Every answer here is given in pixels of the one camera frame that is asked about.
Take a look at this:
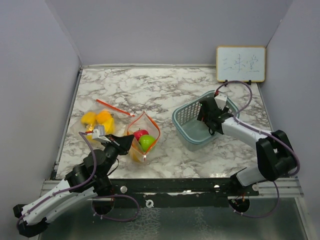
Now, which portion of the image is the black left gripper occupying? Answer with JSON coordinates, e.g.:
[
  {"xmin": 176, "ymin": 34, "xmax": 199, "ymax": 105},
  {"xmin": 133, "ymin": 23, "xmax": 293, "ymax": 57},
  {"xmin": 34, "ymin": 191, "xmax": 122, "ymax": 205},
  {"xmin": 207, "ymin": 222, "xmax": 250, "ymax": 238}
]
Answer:
[{"xmin": 100, "ymin": 134, "xmax": 135, "ymax": 178}]

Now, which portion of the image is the orange-yellow toy bell pepper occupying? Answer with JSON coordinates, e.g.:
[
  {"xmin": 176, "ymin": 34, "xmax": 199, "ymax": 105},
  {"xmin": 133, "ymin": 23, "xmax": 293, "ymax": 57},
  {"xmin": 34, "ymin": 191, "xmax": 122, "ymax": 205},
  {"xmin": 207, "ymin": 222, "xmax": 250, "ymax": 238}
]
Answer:
[{"xmin": 129, "ymin": 147, "xmax": 146, "ymax": 163}]

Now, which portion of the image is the red toy fruit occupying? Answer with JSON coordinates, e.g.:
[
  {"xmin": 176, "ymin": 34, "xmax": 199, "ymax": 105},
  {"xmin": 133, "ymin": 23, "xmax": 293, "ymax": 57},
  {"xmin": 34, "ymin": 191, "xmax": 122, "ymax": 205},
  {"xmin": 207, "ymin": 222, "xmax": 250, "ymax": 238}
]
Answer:
[{"xmin": 133, "ymin": 129, "xmax": 149, "ymax": 141}]

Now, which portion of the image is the green toy apple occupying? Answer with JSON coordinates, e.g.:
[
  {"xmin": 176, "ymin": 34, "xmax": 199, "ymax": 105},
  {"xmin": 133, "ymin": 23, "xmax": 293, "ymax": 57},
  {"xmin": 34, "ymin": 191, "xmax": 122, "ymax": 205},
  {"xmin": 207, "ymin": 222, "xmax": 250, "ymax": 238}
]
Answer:
[{"xmin": 138, "ymin": 134, "xmax": 156, "ymax": 152}]

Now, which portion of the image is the clear orange-zip bag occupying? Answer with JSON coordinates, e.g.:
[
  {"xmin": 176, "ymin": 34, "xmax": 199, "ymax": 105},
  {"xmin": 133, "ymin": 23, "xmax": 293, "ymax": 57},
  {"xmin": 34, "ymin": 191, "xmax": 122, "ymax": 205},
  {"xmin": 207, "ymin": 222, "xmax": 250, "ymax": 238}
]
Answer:
[
  {"xmin": 67, "ymin": 99, "xmax": 135, "ymax": 149},
  {"xmin": 124, "ymin": 111, "xmax": 161, "ymax": 163}
]

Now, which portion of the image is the yellow toy lemon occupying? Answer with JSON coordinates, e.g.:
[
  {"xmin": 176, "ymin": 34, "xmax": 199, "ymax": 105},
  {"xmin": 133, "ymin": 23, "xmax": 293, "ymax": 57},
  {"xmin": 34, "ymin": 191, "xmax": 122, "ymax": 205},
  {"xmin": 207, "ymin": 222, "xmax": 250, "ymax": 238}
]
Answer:
[{"xmin": 96, "ymin": 110, "xmax": 115, "ymax": 134}]

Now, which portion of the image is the yellow toy bell pepper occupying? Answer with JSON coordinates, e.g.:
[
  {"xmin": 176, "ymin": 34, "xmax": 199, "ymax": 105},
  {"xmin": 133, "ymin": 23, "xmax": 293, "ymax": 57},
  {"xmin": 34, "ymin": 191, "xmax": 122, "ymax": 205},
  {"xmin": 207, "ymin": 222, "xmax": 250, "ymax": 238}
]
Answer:
[{"xmin": 80, "ymin": 111, "xmax": 97, "ymax": 126}]

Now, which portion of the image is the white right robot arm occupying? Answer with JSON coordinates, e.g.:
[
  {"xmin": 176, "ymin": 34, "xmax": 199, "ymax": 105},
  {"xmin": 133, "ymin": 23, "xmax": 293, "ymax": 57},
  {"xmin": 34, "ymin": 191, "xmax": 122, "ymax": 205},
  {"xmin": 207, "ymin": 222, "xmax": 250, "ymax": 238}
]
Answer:
[{"xmin": 197, "ymin": 97, "xmax": 300, "ymax": 196}]

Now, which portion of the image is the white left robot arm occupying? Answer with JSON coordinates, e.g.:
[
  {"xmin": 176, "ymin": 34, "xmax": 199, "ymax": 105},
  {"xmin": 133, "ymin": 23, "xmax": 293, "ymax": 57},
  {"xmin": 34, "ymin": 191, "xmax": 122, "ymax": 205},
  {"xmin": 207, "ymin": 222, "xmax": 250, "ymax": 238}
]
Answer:
[{"xmin": 13, "ymin": 134, "xmax": 135, "ymax": 238}]

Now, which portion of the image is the pale green plastic basket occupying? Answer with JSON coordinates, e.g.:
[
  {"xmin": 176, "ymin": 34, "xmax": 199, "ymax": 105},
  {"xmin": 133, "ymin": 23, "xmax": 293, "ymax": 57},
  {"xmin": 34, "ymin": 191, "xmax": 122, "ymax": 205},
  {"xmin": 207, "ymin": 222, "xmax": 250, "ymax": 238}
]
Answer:
[{"xmin": 172, "ymin": 90, "xmax": 240, "ymax": 151}]

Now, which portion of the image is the small framed whiteboard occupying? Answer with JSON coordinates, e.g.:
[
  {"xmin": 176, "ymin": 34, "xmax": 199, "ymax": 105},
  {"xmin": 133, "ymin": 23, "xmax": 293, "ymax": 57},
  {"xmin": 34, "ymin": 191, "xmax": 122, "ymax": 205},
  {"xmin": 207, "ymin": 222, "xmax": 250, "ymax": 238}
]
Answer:
[{"xmin": 216, "ymin": 45, "xmax": 266, "ymax": 83}]

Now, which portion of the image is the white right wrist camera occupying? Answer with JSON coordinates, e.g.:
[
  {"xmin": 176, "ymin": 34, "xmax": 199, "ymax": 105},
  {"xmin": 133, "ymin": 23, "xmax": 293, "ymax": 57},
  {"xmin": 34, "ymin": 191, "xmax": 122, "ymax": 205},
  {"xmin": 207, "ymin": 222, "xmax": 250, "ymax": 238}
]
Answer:
[{"xmin": 214, "ymin": 92, "xmax": 228, "ymax": 110}]

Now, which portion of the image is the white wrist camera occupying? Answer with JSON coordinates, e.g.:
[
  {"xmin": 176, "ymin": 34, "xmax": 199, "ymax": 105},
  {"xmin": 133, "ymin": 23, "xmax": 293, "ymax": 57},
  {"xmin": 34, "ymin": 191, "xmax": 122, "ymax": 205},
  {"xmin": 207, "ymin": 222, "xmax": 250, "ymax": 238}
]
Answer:
[
  {"xmin": 91, "ymin": 125, "xmax": 109, "ymax": 143},
  {"xmin": 214, "ymin": 92, "xmax": 228, "ymax": 110}
]

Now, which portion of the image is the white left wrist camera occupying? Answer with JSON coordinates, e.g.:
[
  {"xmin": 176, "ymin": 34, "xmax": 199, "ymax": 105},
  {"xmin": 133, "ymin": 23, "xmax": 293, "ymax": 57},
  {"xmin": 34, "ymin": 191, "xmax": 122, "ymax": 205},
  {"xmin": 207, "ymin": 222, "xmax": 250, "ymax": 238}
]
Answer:
[{"xmin": 91, "ymin": 125, "xmax": 109, "ymax": 143}]

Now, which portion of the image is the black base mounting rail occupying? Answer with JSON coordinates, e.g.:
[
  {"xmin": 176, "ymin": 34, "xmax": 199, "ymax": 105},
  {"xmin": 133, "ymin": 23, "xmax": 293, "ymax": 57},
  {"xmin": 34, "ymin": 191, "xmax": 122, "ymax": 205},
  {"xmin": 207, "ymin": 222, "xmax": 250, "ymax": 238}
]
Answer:
[{"xmin": 49, "ymin": 159, "xmax": 263, "ymax": 218}]

